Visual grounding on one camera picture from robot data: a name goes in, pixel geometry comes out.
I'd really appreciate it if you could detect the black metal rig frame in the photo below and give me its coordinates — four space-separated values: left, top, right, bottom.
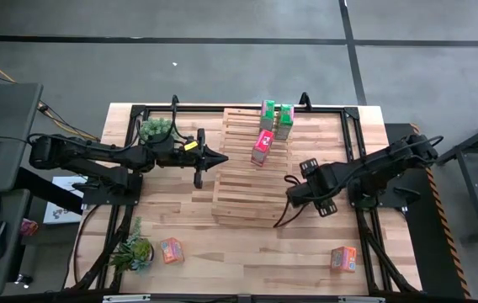
64 92 423 303

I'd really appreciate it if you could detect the white metal bracket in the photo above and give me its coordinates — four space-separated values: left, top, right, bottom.
337 296 386 303
103 294 151 303

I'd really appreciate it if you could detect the orange cereal box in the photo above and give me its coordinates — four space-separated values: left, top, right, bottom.
330 245 358 274
160 237 186 265

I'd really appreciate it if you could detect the slatted wooden shelf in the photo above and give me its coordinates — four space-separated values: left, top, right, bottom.
210 107 294 230

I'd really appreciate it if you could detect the spiky succulent plant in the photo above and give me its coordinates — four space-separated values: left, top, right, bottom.
108 216 156 274

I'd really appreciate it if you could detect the black platform hazard stripe edge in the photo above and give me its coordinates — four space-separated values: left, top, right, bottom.
384 123 472 300

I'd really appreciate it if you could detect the bushy green plant patterned pot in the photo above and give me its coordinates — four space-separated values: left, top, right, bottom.
139 116 177 142

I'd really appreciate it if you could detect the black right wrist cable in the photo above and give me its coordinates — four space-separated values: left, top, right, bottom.
272 173 307 229

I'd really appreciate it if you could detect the white printed sheet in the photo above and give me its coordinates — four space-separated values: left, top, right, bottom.
43 175 91 225

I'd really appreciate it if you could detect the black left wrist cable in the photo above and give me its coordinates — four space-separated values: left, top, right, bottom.
135 95 194 146

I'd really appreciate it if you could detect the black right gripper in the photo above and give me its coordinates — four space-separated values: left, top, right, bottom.
288 158 349 218

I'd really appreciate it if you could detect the pink Froot Loops cereal box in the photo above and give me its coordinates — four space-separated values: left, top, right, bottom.
250 129 276 168

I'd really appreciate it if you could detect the small pink packet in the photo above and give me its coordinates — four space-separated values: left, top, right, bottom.
19 217 40 237

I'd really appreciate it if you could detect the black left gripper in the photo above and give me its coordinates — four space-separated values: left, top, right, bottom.
154 128 229 189

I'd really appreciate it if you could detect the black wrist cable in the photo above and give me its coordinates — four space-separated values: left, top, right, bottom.
135 95 194 146
272 173 307 229

